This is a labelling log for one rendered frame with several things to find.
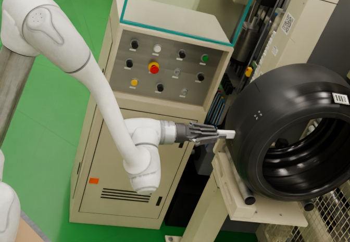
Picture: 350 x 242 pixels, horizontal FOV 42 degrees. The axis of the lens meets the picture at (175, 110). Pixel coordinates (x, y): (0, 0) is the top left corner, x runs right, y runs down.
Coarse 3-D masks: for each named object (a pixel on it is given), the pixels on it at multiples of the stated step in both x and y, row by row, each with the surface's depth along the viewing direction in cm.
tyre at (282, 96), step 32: (256, 96) 169; (288, 96) 160; (320, 96) 159; (256, 128) 163; (288, 128) 161; (320, 128) 200; (256, 160) 168; (288, 160) 206; (320, 160) 201; (256, 192) 182; (288, 192) 182; (320, 192) 184
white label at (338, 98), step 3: (333, 93) 160; (333, 96) 159; (336, 96) 159; (339, 96) 160; (342, 96) 160; (345, 96) 161; (336, 99) 158; (339, 99) 159; (342, 99) 159; (345, 99) 160; (336, 102) 158; (339, 102) 158; (342, 102) 159; (345, 102) 159; (348, 102) 160
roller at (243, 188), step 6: (228, 150) 205; (228, 156) 204; (234, 168) 196; (234, 174) 195; (240, 180) 190; (240, 186) 188; (246, 186) 186; (246, 192) 184; (252, 192) 185; (246, 198) 182; (252, 198) 181; (246, 204) 183; (252, 204) 183
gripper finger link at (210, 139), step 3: (216, 135) 170; (198, 138) 166; (201, 138) 167; (204, 138) 167; (207, 138) 167; (210, 138) 168; (213, 138) 168; (195, 141) 165; (198, 141) 165; (201, 141) 167; (204, 141) 167; (207, 141) 168; (210, 141) 169; (213, 141) 169; (198, 144) 166; (201, 144) 168
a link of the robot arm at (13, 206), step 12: (0, 192) 135; (12, 192) 138; (0, 204) 132; (12, 204) 135; (0, 216) 132; (12, 216) 136; (0, 228) 133; (12, 228) 137; (0, 240) 135; (12, 240) 141
